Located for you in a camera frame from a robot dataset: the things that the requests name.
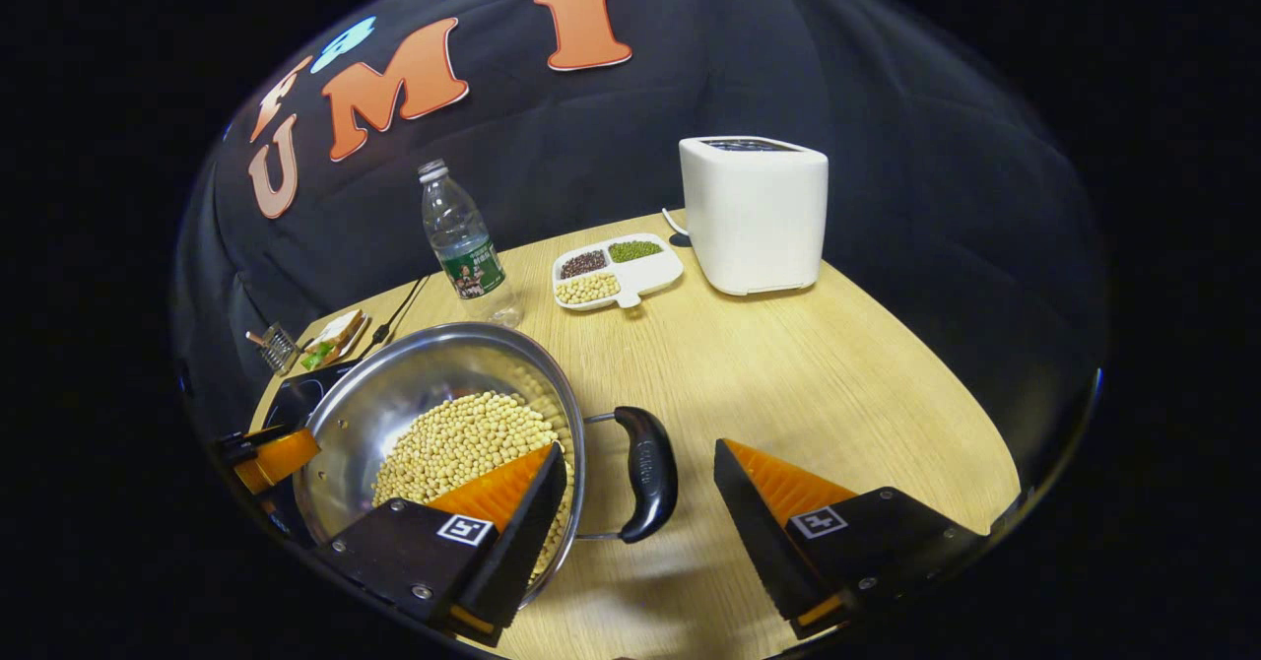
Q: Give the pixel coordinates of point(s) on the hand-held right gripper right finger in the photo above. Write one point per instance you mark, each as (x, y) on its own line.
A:
(759, 532)

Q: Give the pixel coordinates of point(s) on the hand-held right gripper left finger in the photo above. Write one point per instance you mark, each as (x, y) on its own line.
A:
(517, 552)

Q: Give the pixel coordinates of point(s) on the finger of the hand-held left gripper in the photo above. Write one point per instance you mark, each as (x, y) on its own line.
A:
(281, 458)

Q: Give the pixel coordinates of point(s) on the black induction cooktop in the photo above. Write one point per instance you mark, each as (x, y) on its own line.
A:
(291, 404)

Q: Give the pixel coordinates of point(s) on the pile of soybeans in pot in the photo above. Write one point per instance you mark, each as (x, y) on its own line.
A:
(463, 443)

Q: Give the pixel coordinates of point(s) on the small glass jar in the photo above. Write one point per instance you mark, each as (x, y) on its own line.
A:
(281, 348)

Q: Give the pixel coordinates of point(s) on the small white plate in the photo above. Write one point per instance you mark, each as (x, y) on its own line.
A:
(363, 333)

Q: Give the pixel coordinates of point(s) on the small pile of soybeans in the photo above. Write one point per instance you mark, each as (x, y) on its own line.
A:
(587, 289)

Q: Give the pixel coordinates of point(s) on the clear plastic water bottle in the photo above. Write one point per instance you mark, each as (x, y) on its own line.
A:
(463, 246)

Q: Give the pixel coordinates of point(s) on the white divided dish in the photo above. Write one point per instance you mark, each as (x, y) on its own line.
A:
(645, 274)

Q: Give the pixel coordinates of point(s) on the pile of dark red beans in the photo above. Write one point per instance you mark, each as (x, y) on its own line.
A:
(583, 264)

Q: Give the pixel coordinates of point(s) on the white toaster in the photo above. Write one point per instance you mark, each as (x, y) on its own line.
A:
(754, 227)

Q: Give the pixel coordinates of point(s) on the pile of green mung beans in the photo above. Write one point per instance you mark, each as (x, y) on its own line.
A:
(635, 250)

